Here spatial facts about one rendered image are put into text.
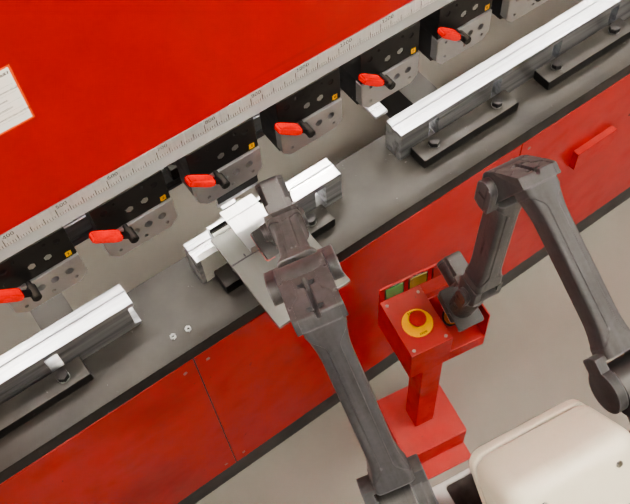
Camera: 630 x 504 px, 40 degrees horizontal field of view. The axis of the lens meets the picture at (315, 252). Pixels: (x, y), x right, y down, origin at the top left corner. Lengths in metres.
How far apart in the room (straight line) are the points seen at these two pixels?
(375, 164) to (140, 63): 0.87
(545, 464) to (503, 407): 1.52
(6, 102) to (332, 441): 1.69
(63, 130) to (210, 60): 0.27
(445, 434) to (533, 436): 1.29
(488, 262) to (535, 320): 1.24
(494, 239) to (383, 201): 0.49
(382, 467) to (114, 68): 0.72
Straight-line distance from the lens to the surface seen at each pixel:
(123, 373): 1.93
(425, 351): 1.99
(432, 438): 2.62
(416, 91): 2.28
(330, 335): 1.18
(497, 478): 1.29
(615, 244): 3.15
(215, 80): 1.54
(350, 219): 2.05
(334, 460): 2.72
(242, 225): 1.90
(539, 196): 1.45
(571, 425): 1.35
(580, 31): 2.38
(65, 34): 1.33
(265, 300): 1.81
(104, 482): 2.23
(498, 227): 1.61
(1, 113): 1.36
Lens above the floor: 2.58
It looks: 59 degrees down
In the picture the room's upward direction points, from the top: 6 degrees counter-clockwise
